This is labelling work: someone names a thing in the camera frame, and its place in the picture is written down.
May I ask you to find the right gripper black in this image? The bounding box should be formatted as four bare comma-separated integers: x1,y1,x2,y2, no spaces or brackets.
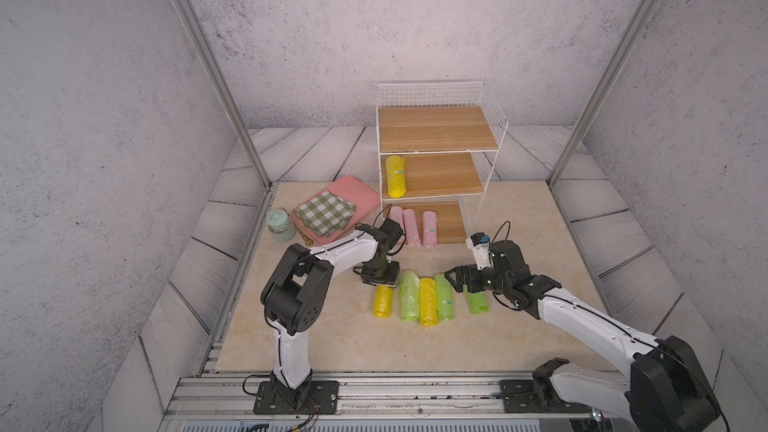
444,263,512,297

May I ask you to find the light green bag roll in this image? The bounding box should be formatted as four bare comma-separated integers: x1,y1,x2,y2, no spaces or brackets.
399,270,420,322

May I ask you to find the yellow bag roll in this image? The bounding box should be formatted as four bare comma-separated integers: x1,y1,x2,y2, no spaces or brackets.
419,277,439,327
372,285,394,318
385,155,407,199

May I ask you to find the pink bag roll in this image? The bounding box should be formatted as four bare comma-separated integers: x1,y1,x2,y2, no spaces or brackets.
388,205,405,230
422,210,438,247
402,209,421,247

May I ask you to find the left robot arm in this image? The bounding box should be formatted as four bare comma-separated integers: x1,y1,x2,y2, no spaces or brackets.
260,219,404,391

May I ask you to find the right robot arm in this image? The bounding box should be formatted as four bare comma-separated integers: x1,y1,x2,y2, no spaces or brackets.
445,233,723,431

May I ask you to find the small brass object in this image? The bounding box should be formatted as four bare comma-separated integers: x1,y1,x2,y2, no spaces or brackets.
296,229,314,247

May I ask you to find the green checkered cloth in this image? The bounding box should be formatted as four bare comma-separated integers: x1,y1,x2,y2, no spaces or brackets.
293,190,357,236

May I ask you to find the mint green bottle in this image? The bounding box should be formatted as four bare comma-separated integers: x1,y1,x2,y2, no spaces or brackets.
266,209,296,243

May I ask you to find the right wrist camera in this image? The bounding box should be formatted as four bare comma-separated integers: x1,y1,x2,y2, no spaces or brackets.
467,232,492,270

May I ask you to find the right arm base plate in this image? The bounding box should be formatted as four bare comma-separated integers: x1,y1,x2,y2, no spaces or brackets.
499,379,591,414

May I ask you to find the white wire wooden shelf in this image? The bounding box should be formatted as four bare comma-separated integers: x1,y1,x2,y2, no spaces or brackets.
375,80,509,244

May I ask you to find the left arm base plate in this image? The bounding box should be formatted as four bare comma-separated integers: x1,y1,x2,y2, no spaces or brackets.
253,379,340,415

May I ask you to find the aluminium mounting rail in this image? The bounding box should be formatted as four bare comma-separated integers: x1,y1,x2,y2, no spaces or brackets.
159,372,636,431

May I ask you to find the left aluminium frame post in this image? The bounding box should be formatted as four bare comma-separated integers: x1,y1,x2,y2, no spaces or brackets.
171,0,272,190

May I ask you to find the aluminium frame post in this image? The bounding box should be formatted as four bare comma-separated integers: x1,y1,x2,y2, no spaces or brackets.
547,0,660,191
171,0,272,190

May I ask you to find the right aluminium frame post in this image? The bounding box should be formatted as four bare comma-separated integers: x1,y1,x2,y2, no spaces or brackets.
547,0,660,191

